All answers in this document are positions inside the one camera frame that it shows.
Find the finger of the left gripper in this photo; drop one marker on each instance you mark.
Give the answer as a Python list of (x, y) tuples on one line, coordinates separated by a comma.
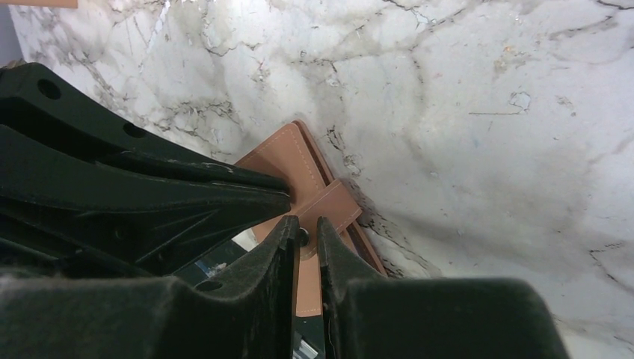
[(91, 209), (39, 104)]

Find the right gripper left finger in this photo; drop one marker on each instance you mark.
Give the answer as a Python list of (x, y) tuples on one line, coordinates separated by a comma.
[(246, 311)]

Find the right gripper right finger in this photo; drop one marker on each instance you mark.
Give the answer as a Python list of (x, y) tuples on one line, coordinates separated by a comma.
[(368, 315)]

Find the brown leather card holder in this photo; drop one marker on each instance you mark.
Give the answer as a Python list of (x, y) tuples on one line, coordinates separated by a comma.
[(292, 154)]

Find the orange mesh file organizer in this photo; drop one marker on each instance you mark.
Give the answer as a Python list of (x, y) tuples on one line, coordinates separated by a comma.
[(43, 3)]

